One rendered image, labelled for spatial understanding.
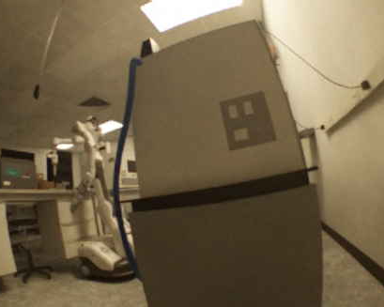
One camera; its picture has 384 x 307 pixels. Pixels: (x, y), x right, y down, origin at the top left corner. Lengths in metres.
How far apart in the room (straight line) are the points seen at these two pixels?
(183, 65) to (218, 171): 0.50
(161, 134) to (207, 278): 0.63
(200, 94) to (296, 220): 0.61
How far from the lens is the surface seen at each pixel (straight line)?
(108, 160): 2.99
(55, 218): 2.24
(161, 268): 0.91
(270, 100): 0.79
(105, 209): 1.92
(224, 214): 0.74
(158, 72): 0.99
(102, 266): 1.90
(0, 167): 2.00
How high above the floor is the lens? 0.74
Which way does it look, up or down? 11 degrees up
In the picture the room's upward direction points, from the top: 9 degrees counter-clockwise
